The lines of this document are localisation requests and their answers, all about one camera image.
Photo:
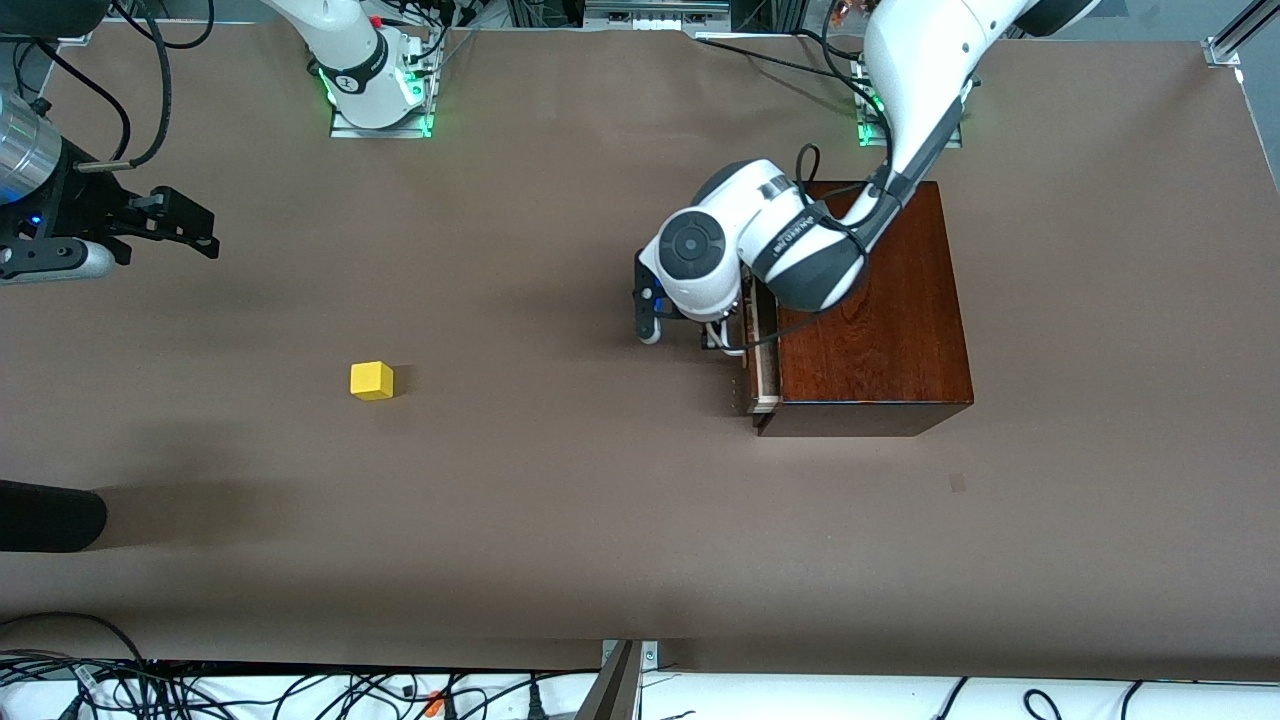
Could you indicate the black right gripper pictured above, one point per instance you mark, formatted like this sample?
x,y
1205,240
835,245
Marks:
x,y
82,205

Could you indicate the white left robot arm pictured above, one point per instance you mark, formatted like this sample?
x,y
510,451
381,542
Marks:
x,y
930,60

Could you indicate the grey equipment box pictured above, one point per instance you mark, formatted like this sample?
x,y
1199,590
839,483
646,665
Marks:
x,y
655,12

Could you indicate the yellow cube block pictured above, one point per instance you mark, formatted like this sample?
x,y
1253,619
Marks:
x,y
371,380

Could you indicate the dark brown wooden cabinet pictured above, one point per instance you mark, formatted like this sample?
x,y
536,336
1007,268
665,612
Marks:
x,y
880,350

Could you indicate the black cylindrical object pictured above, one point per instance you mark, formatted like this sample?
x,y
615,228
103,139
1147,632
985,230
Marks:
x,y
50,515

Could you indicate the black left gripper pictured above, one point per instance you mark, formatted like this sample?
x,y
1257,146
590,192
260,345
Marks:
x,y
716,328

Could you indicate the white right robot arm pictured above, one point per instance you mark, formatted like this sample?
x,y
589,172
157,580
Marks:
x,y
350,50

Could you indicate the grey metal post bracket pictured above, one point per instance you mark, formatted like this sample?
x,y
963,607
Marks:
x,y
620,685

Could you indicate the aluminium frame profile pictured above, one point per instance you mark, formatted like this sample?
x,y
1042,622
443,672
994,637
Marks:
x,y
1235,40

